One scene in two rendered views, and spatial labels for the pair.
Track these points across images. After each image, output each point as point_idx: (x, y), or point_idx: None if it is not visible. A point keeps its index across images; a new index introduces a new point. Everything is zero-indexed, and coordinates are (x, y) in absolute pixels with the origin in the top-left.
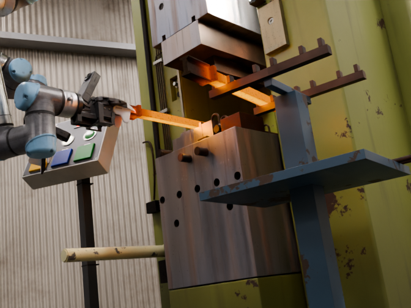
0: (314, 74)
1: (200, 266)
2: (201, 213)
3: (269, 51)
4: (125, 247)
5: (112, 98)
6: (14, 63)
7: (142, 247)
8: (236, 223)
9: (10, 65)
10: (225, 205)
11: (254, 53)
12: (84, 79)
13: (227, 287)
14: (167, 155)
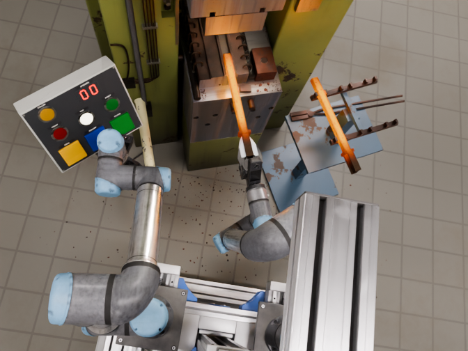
0: (322, 26)
1: (222, 134)
2: (232, 120)
3: (300, 11)
4: (149, 138)
5: (262, 159)
6: (170, 186)
7: (147, 122)
8: (259, 121)
9: (166, 190)
10: (255, 117)
11: None
12: (253, 168)
13: (240, 137)
14: (209, 101)
